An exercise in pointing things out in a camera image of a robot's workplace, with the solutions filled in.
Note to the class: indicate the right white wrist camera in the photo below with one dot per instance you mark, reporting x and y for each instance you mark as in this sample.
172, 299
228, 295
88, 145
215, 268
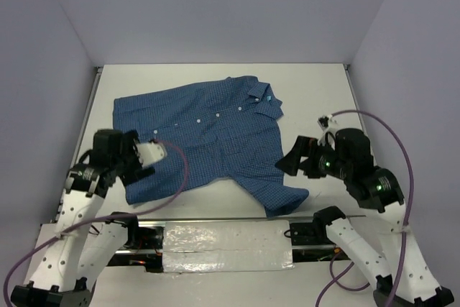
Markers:
329, 127

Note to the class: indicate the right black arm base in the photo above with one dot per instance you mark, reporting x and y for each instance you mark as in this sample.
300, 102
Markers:
308, 244

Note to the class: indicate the blue checked long sleeve shirt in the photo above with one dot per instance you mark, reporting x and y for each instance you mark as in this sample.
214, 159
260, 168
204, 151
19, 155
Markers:
217, 129

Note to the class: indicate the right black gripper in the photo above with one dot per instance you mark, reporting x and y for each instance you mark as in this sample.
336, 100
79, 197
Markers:
303, 145

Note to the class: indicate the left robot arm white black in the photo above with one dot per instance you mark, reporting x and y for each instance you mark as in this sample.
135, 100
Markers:
84, 242

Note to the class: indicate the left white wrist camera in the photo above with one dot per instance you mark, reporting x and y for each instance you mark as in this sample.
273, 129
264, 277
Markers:
150, 153

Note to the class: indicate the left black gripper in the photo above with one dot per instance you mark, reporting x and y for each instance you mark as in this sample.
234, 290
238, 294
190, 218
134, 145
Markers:
129, 142

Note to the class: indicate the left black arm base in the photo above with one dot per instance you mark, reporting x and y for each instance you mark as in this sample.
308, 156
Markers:
144, 249

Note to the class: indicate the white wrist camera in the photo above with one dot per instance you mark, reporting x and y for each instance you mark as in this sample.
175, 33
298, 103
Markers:
329, 127
150, 153

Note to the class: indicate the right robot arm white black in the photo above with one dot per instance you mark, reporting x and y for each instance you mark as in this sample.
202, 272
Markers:
399, 275

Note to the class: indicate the silver tape sheet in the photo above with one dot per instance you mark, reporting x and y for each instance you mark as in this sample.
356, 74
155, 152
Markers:
226, 246

